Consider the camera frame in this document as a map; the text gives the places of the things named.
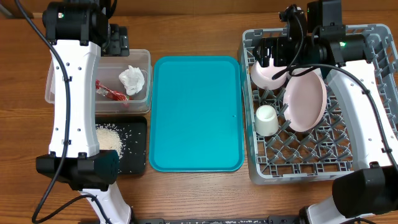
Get white napkin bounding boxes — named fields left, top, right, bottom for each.
left=119, top=65, right=145, bottom=96

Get large pink plate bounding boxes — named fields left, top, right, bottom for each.
left=283, top=68, right=327, bottom=132

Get red snack wrapper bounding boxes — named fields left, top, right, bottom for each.
left=95, top=80, right=131, bottom=108

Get cream cup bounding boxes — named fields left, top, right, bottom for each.
left=255, top=105, right=279, bottom=136

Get rice and food scraps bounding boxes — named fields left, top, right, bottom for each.
left=95, top=123, right=146, bottom=174

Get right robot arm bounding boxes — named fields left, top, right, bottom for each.
left=251, top=34, right=397, bottom=223

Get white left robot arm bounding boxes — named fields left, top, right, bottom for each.
left=36, top=1, right=134, bottom=223

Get clear plastic waste bin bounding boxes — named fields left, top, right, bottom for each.
left=45, top=41, right=152, bottom=121

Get grey dishwasher rack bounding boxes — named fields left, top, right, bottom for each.
left=239, top=24, right=397, bottom=185

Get black tray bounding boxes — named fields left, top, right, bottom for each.
left=95, top=115, right=148, bottom=175

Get teal serving tray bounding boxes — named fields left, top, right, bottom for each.
left=149, top=56, right=244, bottom=172

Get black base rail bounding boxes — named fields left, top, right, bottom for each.
left=135, top=215, right=307, bottom=224

